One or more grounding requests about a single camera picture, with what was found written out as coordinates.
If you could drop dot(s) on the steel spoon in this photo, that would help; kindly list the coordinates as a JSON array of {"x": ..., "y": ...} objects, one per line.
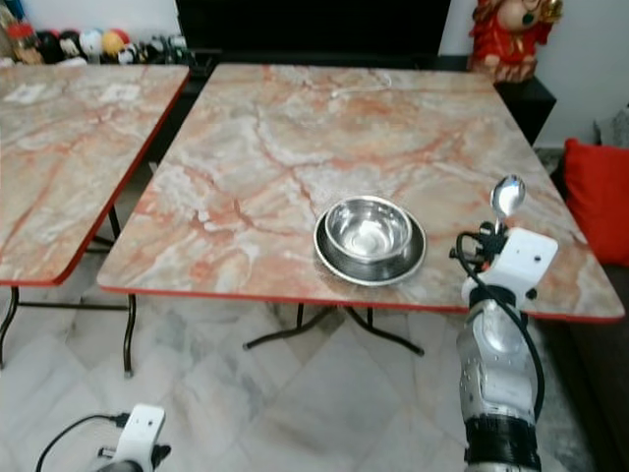
[{"x": 509, "y": 195}]

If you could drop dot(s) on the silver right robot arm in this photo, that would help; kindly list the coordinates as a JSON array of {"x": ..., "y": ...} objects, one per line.
[{"x": 496, "y": 364}]

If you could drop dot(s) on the red cushion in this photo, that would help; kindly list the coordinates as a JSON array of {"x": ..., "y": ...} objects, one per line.
[{"x": 600, "y": 197}]

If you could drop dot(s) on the steel bowl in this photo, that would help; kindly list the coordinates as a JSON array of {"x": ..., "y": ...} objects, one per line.
[{"x": 369, "y": 232}]

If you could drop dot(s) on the steel plate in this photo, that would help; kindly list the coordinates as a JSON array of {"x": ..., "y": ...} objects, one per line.
[{"x": 362, "y": 275}]

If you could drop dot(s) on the black crossed table legs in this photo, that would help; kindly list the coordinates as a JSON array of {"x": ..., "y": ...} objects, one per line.
[{"x": 383, "y": 336}]

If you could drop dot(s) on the red figurine statue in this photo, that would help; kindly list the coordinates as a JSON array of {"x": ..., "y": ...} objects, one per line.
[{"x": 509, "y": 44}]

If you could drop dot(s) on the red hat plush toy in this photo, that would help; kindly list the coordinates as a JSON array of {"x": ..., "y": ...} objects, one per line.
[{"x": 20, "y": 45}]

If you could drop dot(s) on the black straight table legs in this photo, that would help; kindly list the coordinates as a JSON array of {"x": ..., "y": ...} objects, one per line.
[{"x": 130, "y": 334}]

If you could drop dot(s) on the black television screen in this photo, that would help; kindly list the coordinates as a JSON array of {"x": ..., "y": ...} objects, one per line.
[{"x": 310, "y": 25}]

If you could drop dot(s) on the yellow red plush toy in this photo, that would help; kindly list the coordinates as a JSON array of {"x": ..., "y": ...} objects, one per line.
[{"x": 114, "y": 43}]

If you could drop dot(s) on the black white plush toy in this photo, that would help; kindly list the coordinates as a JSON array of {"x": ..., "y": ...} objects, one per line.
[{"x": 155, "y": 51}]

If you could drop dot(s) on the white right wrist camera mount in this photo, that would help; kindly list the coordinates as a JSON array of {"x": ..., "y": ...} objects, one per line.
[{"x": 523, "y": 258}]

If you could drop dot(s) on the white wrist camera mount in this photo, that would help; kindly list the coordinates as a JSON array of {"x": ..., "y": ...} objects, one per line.
[
  {"x": 140, "y": 431},
  {"x": 523, "y": 258}
]

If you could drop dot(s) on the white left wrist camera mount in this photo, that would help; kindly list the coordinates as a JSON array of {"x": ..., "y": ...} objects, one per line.
[{"x": 140, "y": 431}]

